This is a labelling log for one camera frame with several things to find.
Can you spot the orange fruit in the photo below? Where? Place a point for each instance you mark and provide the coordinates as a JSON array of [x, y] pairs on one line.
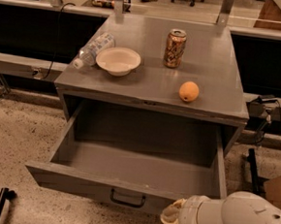
[[188, 91]]

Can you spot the black floor stand left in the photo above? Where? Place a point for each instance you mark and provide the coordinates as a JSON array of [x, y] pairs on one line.
[[6, 195]]

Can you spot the gold drink can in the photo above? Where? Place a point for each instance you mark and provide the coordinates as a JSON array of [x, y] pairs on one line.
[[176, 42]]

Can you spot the clear plastic water bottle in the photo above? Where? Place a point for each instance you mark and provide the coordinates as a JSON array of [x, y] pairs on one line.
[[88, 53]]

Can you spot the black power adapter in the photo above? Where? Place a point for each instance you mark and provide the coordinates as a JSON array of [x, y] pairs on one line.
[[266, 99]]

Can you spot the black top drawer handle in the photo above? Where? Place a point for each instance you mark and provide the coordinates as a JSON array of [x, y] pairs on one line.
[[126, 200]]

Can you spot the grey top drawer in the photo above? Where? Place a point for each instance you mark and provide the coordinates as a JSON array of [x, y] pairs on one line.
[[163, 157]]

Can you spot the grey drawer cabinet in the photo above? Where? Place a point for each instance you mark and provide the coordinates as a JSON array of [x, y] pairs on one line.
[[186, 68]]

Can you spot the grey rail shelf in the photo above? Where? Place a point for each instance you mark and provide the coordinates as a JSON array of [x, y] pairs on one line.
[[28, 67]]

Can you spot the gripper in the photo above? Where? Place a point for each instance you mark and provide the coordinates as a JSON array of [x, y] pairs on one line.
[[189, 215]]

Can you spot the wooden counter right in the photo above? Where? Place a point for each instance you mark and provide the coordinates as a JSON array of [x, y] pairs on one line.
[[269, 17]]

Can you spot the white paper bowl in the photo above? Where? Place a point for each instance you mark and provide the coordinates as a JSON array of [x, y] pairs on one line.
[[118, 61]]

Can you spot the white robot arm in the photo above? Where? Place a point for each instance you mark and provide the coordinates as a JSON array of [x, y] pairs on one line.
[[238, 208]]

